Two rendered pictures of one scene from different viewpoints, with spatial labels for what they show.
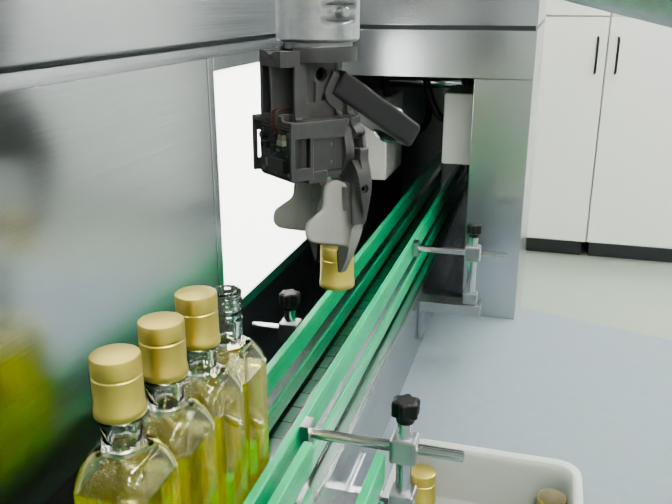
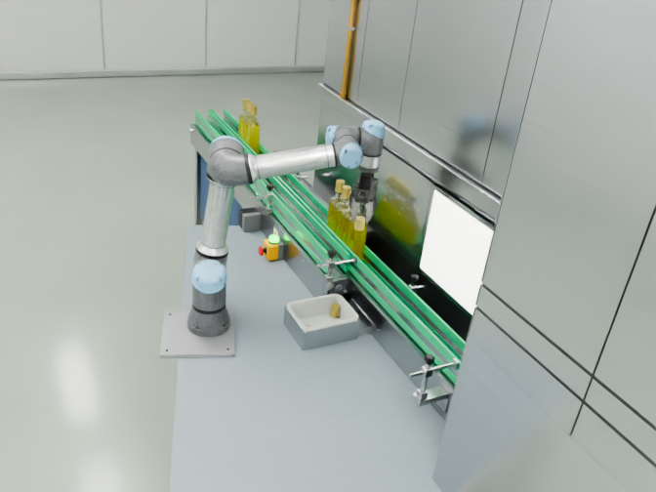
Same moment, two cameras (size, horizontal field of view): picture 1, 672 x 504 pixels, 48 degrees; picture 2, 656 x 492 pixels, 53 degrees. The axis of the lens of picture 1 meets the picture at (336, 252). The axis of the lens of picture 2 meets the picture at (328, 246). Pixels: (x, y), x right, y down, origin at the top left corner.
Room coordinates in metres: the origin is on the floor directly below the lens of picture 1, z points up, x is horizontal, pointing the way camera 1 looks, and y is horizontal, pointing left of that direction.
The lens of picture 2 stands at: (2.12, -1.57, 2.17)
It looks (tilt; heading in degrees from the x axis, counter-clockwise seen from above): 29 degrees down; 135
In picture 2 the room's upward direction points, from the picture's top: 6 degrees clockwise
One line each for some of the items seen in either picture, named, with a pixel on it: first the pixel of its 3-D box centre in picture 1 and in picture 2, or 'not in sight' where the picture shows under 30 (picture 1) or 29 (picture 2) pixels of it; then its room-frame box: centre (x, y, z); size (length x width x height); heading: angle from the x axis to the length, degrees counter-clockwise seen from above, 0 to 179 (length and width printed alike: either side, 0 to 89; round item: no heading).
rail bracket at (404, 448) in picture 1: (380, 450); (336, 265); (0.66, -0.05, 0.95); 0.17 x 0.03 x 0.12; 74
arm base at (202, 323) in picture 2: not in sight; (209, 312); (0.51, -0.49, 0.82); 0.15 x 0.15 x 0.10
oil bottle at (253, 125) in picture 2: not in sight; (252, 132); (-0.47, 0.41, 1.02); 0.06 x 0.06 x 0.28; 74
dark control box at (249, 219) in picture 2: not in sight; (249, 220); (-0.04, 0.08, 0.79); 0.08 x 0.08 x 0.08; 74
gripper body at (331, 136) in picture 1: (311, 113); (366, 181); (0.70, 0.02, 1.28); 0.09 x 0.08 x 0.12; 125
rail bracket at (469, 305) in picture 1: (457, 281); (430, 385); (1.28, -0.22, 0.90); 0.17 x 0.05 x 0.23; 74
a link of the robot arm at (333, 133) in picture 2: not in sight; (344, 139); (0.66, -0.08, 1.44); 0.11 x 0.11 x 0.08; 56
